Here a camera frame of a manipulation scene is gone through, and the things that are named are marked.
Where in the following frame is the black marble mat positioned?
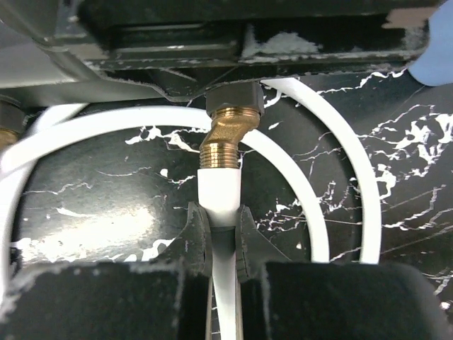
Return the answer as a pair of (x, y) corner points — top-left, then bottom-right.
(12, 71), (452, 312)

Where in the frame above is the blue cup on mat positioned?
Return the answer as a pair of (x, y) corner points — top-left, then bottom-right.
(408, 0), (452, 86)

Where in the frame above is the black spray gun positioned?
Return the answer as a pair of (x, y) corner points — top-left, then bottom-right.
(0, 0), (431, 171)

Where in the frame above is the white flexible hose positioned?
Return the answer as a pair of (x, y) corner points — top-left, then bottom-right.
(0, 78), (382, 340)

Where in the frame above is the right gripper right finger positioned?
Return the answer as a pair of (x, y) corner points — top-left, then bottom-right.
(235, 205), (290, 282)

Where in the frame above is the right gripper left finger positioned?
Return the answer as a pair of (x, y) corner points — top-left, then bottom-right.
(152, 202), (212, 276)

